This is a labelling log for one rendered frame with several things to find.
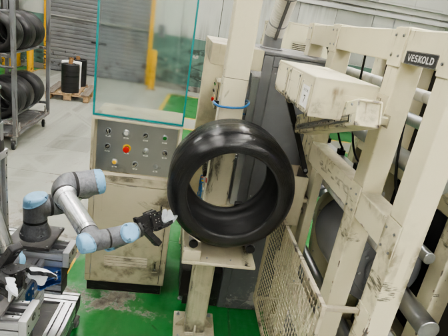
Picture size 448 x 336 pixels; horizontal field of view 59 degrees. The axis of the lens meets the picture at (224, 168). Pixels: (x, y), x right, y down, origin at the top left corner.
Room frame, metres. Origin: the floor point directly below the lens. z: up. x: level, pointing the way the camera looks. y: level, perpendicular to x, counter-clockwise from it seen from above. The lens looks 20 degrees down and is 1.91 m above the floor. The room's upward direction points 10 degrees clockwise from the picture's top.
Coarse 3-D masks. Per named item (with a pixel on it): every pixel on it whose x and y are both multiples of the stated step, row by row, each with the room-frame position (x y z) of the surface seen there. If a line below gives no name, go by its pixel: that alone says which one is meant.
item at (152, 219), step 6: (150, 210) 1.56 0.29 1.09; (144, 216) 1.48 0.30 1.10; (150, 216) 1.49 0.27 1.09; (156, 216) 1.52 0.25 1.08; (138, 222) 1.45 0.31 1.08; (144, 222) 1.47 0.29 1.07; (150, 222) 1.49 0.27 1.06; (156, 222) 1.50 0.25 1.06; (162, 222) 1.52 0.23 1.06; (144, 228) 1.47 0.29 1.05; (150, 228) 1.48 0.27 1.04; (156, 228) 1.48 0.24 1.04
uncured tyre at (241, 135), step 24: (216, 120) 1.84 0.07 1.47; (240, 120) 1.84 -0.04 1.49; (192, 144) 1.64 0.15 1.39; (216, 144) 1.61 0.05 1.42; (240, 144) 1.62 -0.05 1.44; (264, 144) 1.66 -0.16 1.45; (192, 168) 1.59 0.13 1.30; (288, 168) 1.68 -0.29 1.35; (168, 192) 1.62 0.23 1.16; (192, 192) 1.88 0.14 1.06; (264, 192) 1.93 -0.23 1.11; (288, 192) 1.66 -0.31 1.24; (192, 216) 1.60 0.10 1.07; (216, 216) 1.90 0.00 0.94; (240, 216) 1.91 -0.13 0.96; (264, 216) 1.85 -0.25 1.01; (216, 240) 1.62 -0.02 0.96; (240, 240) 1.63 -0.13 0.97
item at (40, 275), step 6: (30, 270) 1.05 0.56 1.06; (36, 270) 1.06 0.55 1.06; (42, 270) 1.07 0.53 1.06; (48, 270) 1.07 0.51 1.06; (30, 276) 1.06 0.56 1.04; (36, 276) 1.06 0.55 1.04; (42, 276) 1.06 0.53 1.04; (48, 276) 1.06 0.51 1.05; (54, 276) 1.06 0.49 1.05; (42, 282) 1.06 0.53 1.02
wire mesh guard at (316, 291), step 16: (288, 240) 1.74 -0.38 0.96; (272, 272) 1.88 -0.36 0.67; (256, 288) 2.08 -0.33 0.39; (272, 288) 1.80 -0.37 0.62; (304, 288) 1.41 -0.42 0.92; (256, 304) 2.03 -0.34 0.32; (272, 304) 1.74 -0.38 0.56; (288, 304) 1.55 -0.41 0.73; (320, 304) 1.23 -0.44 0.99; (304, 320) 1.34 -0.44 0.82; (320, 320) 1.21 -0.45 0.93
